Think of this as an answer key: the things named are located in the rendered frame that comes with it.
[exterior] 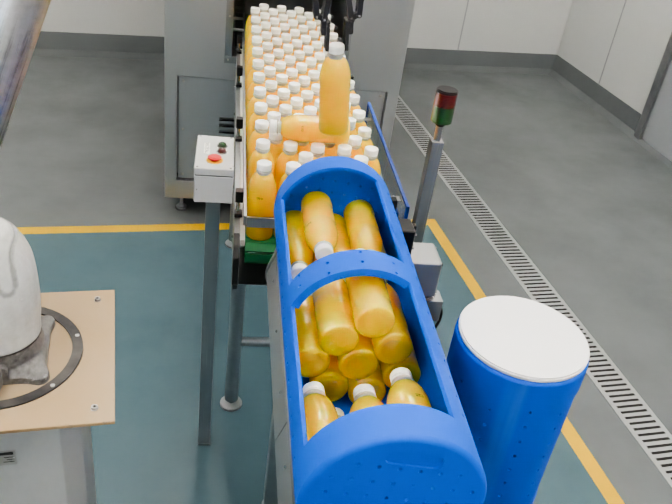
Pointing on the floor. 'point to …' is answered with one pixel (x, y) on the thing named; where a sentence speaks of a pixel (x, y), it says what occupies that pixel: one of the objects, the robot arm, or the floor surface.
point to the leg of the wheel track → (271, 470)
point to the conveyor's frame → (253, 273)
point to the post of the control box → (208, 319)
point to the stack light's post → (427, 187)
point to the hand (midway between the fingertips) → (336, 34)
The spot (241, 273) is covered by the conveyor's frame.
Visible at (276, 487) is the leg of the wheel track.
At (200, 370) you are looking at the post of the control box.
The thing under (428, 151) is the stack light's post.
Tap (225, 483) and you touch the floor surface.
